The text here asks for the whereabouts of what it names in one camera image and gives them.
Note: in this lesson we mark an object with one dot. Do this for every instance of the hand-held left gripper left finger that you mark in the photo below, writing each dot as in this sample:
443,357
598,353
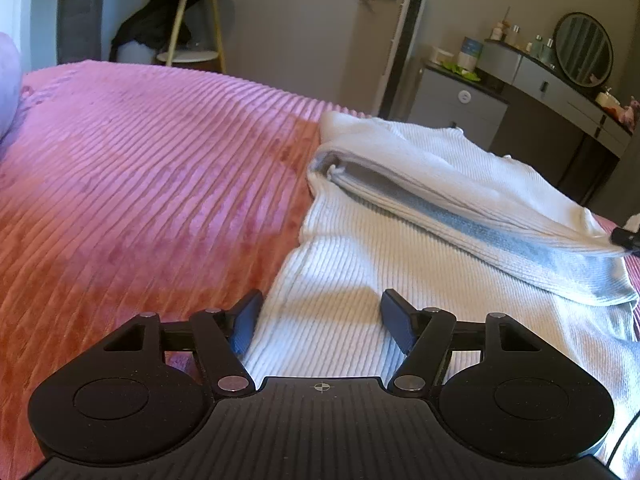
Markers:
246,322

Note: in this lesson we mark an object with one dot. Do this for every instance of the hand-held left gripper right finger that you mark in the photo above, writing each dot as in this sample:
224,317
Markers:
396,322

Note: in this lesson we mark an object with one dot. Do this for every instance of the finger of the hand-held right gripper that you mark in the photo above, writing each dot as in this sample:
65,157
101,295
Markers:
627,239

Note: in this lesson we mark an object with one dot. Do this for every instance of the white ribbed knit garment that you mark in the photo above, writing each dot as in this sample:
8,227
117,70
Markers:
350,240

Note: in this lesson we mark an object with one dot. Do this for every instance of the pink plush toy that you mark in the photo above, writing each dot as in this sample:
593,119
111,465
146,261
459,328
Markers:
629,112

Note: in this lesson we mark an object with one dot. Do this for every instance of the grey vanity desk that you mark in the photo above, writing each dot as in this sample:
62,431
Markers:
550,90

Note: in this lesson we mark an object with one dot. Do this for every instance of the pink ribbed blanket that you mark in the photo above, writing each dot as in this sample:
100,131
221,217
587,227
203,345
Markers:
125,185

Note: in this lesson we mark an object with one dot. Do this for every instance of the round black-framed mirror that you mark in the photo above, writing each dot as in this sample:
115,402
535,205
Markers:
584,50

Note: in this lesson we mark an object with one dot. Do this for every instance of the grey cabinet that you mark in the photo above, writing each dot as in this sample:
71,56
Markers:
450,110

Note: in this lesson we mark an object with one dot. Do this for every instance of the blue box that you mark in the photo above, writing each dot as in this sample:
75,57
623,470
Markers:
470,55

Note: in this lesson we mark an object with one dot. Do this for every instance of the white tower fan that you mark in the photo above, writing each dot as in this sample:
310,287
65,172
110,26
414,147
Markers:
402,40

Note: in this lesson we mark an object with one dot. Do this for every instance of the black cloth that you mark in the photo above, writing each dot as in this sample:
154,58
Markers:
145,30

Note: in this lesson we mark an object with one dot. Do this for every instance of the purple pillow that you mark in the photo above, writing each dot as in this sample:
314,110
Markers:
9,90

